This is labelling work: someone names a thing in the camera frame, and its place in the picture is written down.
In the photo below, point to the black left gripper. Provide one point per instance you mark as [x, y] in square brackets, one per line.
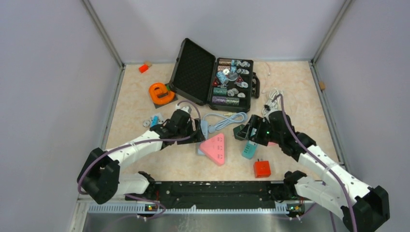
[197, 135]

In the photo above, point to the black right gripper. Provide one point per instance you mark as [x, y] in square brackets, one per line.
[256, 123]

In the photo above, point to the small blue plug adapter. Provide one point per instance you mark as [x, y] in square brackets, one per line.
[154, 121]

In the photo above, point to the dark green cube socket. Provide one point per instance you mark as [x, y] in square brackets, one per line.
[236, 130]

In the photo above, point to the teal power strip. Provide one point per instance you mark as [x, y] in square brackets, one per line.
[249, 150]

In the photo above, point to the pink triangular power strip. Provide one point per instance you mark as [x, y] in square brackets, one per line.
[214, 149]

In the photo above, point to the red cube socket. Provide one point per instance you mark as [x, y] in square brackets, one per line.
[261, 169]

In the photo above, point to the light blue power strip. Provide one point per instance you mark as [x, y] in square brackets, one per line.
[204, 129]

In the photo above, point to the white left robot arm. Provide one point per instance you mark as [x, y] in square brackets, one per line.
[101, 176]

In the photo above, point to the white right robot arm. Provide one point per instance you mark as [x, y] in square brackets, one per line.
[361, 207]

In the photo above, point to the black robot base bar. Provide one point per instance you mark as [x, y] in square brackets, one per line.
[219, 194]

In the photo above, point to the light blue plug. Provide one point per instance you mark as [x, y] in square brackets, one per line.
[211, 129]

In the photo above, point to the orange tape dispenser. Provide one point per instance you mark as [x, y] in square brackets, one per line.
[160, 94]

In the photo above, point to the black open carrying case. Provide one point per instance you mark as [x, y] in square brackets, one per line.
[225, 84]

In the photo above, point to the small red block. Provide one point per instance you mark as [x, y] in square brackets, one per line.
[143, 68]

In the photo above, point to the small wooden block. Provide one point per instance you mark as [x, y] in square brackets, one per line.
[148, 63]

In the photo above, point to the wooden block on rail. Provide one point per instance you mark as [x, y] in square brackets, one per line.
[322, 86]

